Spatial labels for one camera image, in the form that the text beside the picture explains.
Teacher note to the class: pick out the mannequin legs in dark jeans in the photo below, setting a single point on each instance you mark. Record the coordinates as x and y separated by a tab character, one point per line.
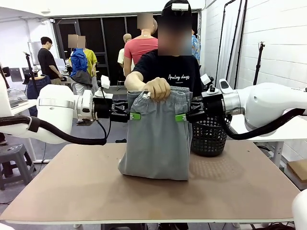
36	86

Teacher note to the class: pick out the brown cardboard box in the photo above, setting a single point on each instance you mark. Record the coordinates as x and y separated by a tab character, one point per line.
298	169

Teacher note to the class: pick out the white work table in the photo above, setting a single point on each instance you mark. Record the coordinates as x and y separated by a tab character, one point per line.
24	107

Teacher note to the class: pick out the black cap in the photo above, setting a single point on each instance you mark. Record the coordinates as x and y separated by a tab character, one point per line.
165	12

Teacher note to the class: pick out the white wall camera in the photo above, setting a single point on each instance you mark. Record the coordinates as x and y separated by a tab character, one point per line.
52	20

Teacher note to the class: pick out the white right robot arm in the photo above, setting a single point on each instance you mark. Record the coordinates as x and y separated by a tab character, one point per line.
263	103

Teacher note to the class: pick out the person's black shoe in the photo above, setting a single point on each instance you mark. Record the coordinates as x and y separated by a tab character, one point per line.
165	226
181	226

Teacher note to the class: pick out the grey plastic stool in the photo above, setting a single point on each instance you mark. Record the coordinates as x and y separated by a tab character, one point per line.
14	155

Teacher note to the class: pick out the mannequin in yellow shirt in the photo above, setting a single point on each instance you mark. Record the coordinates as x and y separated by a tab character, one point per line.
92	57

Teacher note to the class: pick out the person's right forearm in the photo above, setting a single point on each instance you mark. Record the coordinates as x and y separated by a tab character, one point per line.
134	80

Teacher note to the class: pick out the mannequin in blue jacket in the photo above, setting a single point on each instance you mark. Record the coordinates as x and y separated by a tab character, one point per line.
78	62

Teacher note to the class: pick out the white backdrop with black stand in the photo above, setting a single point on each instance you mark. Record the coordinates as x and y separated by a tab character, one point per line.
227	48

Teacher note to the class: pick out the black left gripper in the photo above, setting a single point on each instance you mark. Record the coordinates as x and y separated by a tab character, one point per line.
102	107

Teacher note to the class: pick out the mannequin in floral blue shirt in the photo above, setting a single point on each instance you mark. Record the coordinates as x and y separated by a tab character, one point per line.
196	45

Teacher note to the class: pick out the black tripod stand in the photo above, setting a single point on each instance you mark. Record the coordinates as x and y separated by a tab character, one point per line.
259	62

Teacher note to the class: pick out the grey training pants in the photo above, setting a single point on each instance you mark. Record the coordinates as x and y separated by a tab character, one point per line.
158	143

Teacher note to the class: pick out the clear plastic case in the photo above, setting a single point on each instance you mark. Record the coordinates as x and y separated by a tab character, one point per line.
16	95

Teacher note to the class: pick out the bald mannequin in white shirt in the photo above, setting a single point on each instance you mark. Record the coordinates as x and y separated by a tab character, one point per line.
127	38

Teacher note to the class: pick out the dark monitor screen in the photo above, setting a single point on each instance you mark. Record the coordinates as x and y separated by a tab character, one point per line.
15	74

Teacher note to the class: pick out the black cloth pile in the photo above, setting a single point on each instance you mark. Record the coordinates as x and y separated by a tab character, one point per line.
121	141

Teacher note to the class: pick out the black tripod with camera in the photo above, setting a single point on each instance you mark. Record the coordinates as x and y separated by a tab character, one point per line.
30	64

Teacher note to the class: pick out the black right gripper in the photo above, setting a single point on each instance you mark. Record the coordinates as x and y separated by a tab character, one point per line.
213	106

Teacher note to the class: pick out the white table foot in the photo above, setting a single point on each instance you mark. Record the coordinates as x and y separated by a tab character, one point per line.
236	225
78	225

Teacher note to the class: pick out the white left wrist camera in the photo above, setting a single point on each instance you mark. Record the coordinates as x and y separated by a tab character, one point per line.
105	82

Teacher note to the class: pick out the framed wall whiteboard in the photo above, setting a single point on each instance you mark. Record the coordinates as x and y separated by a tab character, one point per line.
33	52

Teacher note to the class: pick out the white head-mounted camera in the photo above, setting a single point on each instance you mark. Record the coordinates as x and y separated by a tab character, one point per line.
180	6

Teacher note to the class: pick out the black plastic laundry basket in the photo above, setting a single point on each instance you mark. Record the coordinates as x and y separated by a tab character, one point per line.
208	141

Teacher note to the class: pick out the person's right hand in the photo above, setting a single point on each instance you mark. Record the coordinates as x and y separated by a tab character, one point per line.
158	89

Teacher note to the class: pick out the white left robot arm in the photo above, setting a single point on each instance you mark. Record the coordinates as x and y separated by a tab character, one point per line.
57	100

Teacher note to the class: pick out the person in black T-shirt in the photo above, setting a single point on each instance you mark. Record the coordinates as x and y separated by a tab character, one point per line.
177	64

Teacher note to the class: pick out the background person in black shirt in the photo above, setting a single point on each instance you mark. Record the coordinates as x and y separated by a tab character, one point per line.
48	60

